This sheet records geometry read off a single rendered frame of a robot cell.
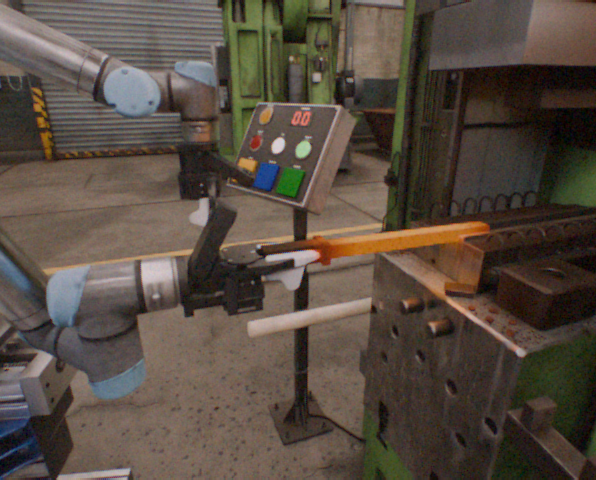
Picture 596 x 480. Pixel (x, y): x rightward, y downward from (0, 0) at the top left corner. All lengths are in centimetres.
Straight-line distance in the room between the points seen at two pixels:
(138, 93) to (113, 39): 778
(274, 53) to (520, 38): 484
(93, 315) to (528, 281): 60
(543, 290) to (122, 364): 59
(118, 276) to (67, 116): 802
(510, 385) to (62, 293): 60
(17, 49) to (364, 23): 928
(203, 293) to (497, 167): 76
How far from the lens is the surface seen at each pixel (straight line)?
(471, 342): 67
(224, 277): 54
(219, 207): 52
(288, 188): 102
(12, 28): 73
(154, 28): 847
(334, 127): 102
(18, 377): 86
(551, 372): 68
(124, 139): 846
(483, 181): 102
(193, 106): 81
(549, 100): 76
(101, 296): 54
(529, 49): 65
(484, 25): 70
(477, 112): 97
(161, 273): 53
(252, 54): 549
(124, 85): 67
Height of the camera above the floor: 124
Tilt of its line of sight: 22 degrees down
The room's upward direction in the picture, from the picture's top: straight up
